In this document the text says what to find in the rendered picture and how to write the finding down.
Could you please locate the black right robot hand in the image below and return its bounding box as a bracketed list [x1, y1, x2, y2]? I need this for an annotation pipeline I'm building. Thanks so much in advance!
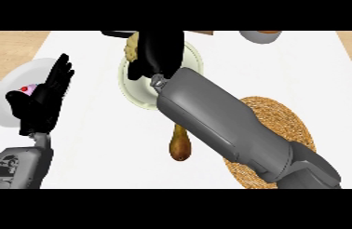
[127, 31, 186, 81]

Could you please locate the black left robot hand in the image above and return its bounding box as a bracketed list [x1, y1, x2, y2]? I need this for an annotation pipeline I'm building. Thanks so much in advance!
[4, 53, 75, 137]

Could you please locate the pale yellow squash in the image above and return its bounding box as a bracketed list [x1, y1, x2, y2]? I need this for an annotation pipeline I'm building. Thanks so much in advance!
[124, 32, 141, 62]

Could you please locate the pale green bowl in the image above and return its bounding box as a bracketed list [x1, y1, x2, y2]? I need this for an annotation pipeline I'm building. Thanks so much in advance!
[116, 40, 205, 111]

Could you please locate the round woven straw placemat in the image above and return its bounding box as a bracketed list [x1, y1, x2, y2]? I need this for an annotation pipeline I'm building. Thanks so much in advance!
[221, 96, 317, 190]

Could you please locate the pink cupcake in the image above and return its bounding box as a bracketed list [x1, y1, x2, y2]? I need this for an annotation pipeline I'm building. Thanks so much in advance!
[17, 83, 41, 97]

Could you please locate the white plate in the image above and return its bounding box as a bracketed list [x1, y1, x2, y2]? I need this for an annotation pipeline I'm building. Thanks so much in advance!
[0, 58, 71, 128]

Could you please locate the grey round pot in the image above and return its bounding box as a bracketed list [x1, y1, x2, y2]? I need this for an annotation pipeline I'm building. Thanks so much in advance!
[238, 31, 283, 45]

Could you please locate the brown pear-shaped gourd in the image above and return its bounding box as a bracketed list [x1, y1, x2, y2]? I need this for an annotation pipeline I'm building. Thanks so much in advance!
[167, 123, 192, 162]

